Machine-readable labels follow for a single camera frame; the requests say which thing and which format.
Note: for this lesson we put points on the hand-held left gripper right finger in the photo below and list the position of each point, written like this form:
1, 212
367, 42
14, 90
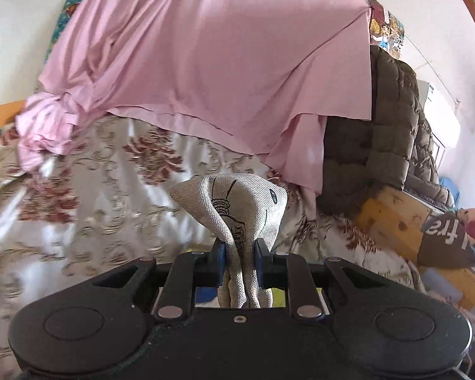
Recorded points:
263, 265

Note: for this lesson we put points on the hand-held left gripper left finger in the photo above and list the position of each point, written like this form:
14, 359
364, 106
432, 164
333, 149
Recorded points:
217, 263

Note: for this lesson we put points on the cartoon printed cardboard box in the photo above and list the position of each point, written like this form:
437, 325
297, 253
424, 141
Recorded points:
206, 296

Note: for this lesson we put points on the floral satin bedspread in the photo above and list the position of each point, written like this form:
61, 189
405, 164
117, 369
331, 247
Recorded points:
103, 206

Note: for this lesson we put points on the olive quilted jacket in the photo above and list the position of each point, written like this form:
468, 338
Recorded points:
372, 146

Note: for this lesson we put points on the brown printed cloth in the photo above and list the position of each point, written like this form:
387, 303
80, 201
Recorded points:
443, 241

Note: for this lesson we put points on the blue plastic bag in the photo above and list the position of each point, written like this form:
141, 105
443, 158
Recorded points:
448, 190

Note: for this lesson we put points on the pink hanging sheet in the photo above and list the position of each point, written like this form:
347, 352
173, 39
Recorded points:
221, 55

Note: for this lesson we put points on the white air conditioner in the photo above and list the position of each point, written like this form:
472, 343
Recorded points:
439, 114

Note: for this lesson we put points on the knotty wooden bed frame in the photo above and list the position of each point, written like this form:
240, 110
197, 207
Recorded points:
392, 221

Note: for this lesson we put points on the slatted wooden bed rail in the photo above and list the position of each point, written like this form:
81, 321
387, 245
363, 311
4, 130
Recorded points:
0, 116

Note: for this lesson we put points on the colourful cartoon wall poster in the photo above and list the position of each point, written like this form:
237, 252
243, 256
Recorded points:
388, 27

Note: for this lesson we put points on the teal wall poster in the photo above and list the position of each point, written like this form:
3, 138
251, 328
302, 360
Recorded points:
65, 12

